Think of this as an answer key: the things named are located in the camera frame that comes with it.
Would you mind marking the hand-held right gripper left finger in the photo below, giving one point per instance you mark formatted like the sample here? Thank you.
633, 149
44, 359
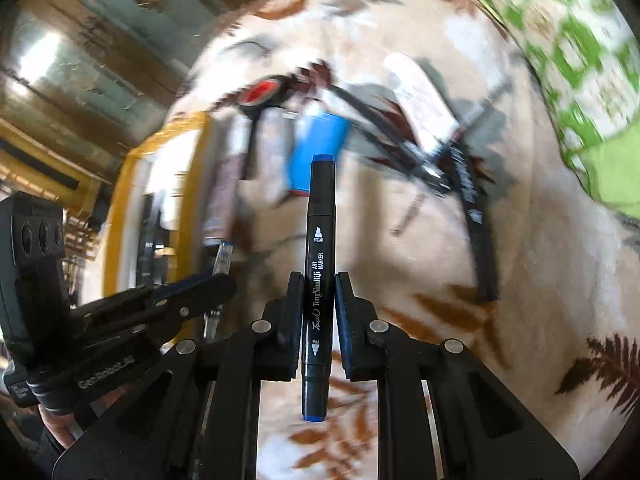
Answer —
280, 340

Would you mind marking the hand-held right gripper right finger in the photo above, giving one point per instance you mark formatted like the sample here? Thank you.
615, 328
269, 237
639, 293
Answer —
345, 330

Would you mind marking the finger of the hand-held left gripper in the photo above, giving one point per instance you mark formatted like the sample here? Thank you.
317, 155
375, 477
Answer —
170, 322
200, 290

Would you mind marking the black marker blue caps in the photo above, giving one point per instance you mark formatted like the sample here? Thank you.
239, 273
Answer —
318, 240

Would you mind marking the white tray yellow tape rim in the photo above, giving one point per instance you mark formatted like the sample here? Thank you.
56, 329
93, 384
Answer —
117, 200

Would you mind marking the blue battery pack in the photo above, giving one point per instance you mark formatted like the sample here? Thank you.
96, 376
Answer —
317, 150

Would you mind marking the person's left hand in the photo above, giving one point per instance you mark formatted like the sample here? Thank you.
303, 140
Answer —
57, 430

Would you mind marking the brown tube with barcode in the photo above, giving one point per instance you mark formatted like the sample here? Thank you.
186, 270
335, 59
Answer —
225, 195

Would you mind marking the floral print tube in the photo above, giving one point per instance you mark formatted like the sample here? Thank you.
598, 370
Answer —
272, 160

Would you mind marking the short black stick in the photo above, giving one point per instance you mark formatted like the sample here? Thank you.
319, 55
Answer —
251, 145

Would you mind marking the long black marker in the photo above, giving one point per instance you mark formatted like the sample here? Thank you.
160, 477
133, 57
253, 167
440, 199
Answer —
472, 210

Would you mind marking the leaf print blanket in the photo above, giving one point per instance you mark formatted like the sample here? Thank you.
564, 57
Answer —
525, 285

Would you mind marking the black pen white print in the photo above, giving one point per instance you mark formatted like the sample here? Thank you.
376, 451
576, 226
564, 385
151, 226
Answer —
400, 147

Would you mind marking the black tape roll red core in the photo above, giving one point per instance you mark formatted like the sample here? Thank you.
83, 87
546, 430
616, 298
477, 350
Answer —
262, 92

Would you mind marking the wooden glass cabinet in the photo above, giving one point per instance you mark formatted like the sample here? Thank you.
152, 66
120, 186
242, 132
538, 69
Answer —
100, 60

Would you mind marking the pink white tube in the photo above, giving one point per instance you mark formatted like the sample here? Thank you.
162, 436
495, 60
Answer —
420, 100

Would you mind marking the green checkered cloth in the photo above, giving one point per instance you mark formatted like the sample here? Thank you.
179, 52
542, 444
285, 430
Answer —
575, 60

